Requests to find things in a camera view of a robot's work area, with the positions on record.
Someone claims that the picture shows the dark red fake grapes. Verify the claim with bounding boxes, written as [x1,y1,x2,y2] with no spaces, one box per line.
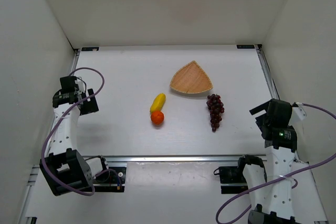
[206,93,225,132]

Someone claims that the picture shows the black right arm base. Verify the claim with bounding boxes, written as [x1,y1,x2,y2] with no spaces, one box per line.
[213,155,267,194]

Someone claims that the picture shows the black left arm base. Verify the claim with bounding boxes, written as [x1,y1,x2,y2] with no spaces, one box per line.
[85,156,127,193]

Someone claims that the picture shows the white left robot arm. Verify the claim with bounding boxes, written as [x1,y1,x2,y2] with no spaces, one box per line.
[40,76,104,196]

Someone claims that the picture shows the orange fake tangerine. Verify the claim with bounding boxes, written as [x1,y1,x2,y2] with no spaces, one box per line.
[151,111,164,125]

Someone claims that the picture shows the aluminium table frame rail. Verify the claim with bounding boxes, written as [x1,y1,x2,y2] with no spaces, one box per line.
[99,154,268,164]

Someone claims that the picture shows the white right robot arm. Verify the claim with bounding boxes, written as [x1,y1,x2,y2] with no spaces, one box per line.
[243,99,297,223]

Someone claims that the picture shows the yellow fake mango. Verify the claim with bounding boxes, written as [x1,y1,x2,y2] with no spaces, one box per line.
[150,93,166,114]

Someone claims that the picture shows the woven triangular fruit basket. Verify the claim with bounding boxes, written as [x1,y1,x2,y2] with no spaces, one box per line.
[170,60,213,94]

